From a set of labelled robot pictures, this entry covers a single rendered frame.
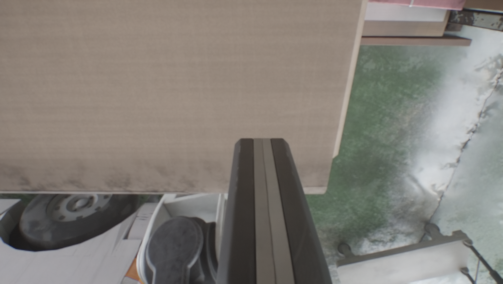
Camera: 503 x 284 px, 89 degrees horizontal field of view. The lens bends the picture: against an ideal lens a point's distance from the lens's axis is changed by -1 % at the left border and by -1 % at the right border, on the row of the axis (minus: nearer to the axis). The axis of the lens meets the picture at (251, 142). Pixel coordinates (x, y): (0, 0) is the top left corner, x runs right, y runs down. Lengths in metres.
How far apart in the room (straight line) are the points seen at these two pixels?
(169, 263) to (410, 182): 1.68
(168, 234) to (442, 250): 1.94
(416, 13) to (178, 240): 1.24
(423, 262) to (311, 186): 2.04
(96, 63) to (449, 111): 1.69
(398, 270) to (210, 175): 2.08
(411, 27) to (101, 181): 1.30
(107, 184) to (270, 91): 0.16
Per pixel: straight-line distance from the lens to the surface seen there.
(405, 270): 2.28
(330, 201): 1.85
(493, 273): 2.12
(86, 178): 0.27
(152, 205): 1.42
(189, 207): 0.62
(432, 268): 2.36
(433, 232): 2.25
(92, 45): 0.21
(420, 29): 1.40
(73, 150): 0.25
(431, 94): 1.66
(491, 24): 1.30
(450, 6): 0.98
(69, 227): 1.50
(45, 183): 0.29
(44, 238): 1.52
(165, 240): 0.51
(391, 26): 1.33
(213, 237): 0.50
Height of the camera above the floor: 1.28
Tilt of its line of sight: 59 degrees down
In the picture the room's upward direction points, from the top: 180 degrees clockwise
